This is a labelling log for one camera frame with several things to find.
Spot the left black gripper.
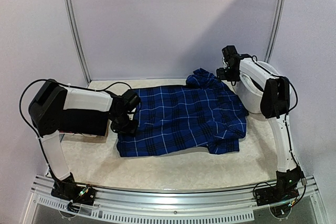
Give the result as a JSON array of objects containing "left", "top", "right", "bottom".
[{"left": 111, "top": 112, "right": 138, "bottom": 137}]

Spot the black t-shirt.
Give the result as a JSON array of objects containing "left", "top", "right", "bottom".
[{"left": 59, "top": 109, "right": 108, "bottom": 136}]

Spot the blue plaid shirt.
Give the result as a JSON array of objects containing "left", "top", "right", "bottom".
[{"left": 117, "top": 68, "right": 248, "bottom": 157}]

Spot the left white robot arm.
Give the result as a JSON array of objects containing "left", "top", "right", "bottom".
[{"left": 28, "top": 79, "right": 141, "bottom": 200}]

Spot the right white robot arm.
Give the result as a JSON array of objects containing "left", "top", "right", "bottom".
[{"left": 216, "top": 45, "right": 302, "bottom": 201}]

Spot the white laundry basket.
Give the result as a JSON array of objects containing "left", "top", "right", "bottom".
[{"left": 233, "top": 59, "right": 280, "bottom": 114}]

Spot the perforated metal front panel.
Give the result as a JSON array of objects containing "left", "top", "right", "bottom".
[{"left": 23, "top": 195, "right": 255, "bottom": 223}]

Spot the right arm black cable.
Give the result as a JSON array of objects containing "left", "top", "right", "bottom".
[{"left": 251, "top": 55, "right": 305, "bottom": 183}]

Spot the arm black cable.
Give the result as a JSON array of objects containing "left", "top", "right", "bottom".
[
  {"left": 18, "top": 78, "right": 134, "bottom": 177},
  {"left": 251, "top": 55, "right": 305, "bottom": 183}
]

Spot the left wall metal profile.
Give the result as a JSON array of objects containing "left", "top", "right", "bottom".
[{"left": 64, "top": 0, "right": 92, "bottom": 84}]

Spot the wall metal profile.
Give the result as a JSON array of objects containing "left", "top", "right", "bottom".
[
  {"left": 64, "top": 0, "right": 92, "bottom": 84},
  {"left": 264, "top": 0, "right": 285, "bottom": 63}
]

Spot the right wall metal profile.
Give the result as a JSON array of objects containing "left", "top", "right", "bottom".
[{"left": 264, "top": 0, "right": 285, "bottom": 63}]

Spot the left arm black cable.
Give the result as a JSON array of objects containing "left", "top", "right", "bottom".
[{"left": 18, "top": 78, "right": 134, "bottom": 177}]

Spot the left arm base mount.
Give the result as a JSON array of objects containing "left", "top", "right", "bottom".
[{"left": 51, "top": 174, "right": 97, "bottom": 206}]

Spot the aluminium front rail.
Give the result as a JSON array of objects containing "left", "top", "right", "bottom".
[{"left": 27, "top": 175, "right": 319, "bottom": 210}]

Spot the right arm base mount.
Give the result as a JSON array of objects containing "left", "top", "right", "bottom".
[{"left": 253, "top": 178, "right": 308, "bottom": 208}]

